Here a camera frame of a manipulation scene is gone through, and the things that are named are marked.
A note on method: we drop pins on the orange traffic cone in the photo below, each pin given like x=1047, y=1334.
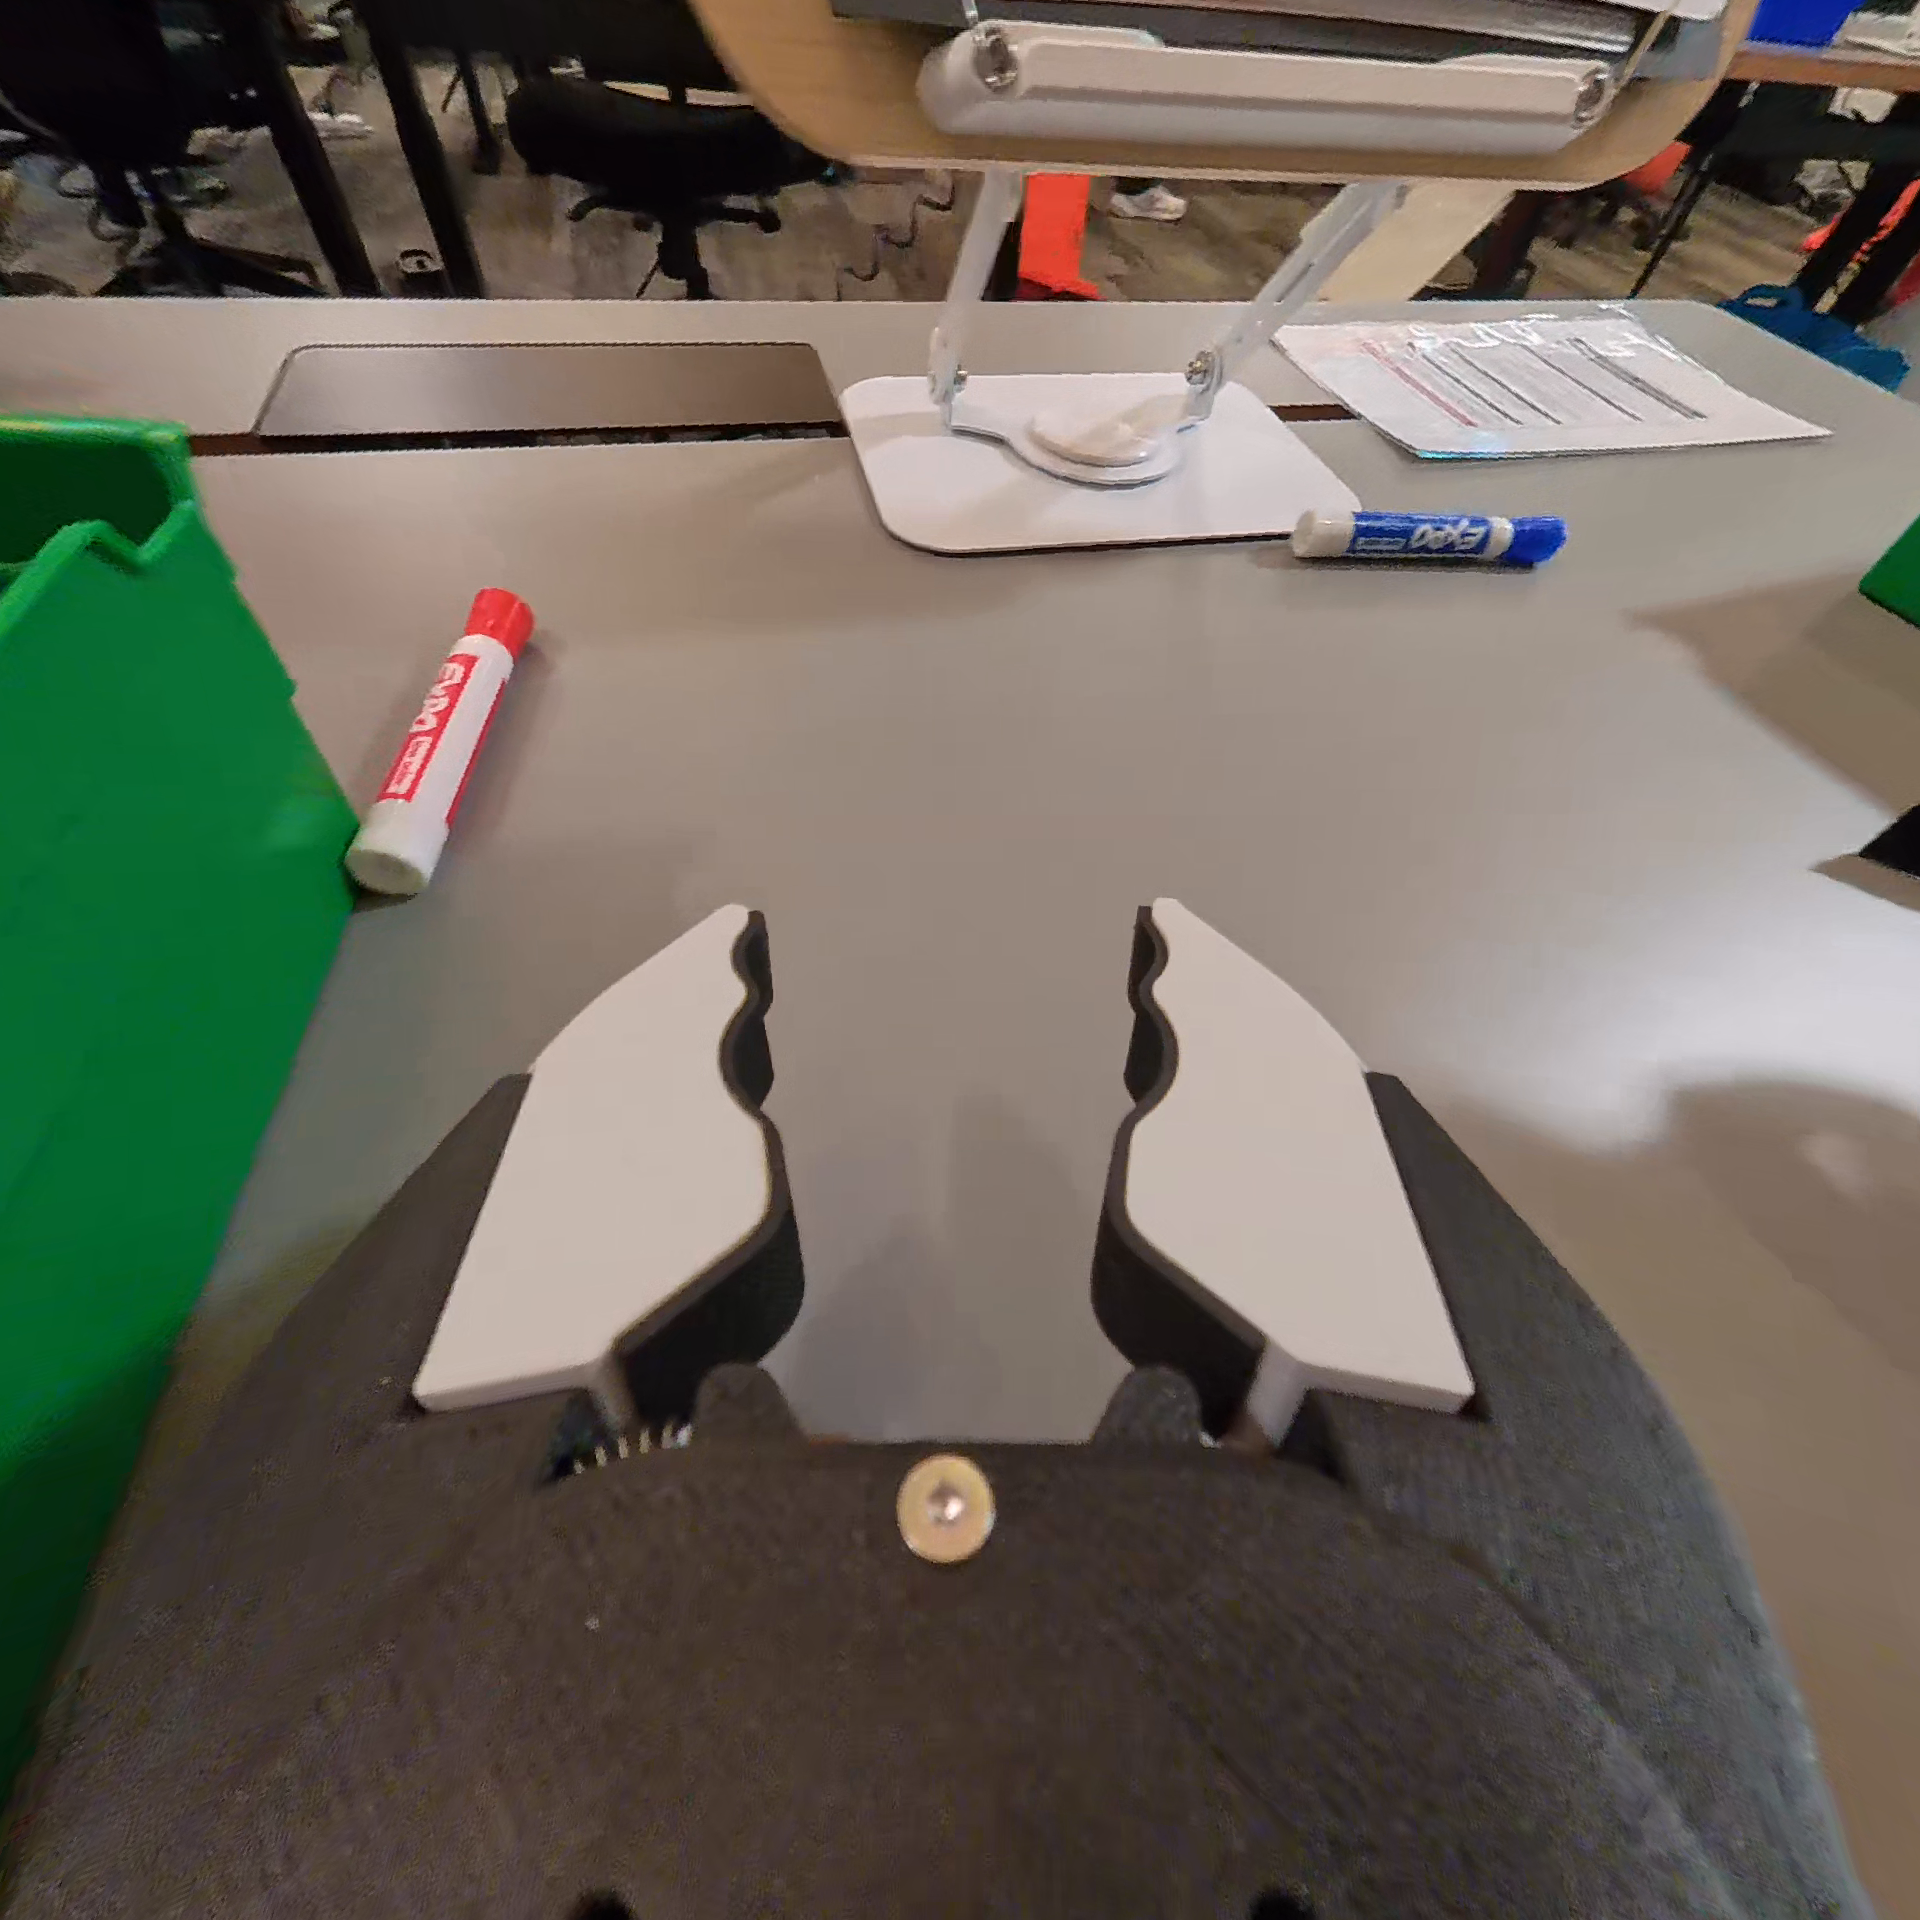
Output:
x=1060, y=240

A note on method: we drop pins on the red dry erase marker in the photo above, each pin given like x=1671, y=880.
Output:
x=442, y=735

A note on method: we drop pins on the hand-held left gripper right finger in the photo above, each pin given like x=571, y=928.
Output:
x=1291, y=1200

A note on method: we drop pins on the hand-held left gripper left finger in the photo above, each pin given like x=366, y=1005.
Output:
x=615, y=1184

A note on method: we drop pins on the laminated paper sheet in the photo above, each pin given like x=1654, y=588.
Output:
x=1577, y=390

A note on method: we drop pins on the wooden board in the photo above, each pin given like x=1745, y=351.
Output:
x=841, y=107

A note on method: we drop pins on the blue dry erase marker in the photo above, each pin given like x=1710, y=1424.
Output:
x=1425, y=539

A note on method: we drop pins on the black office chair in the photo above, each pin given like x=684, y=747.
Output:
x=661, y=135

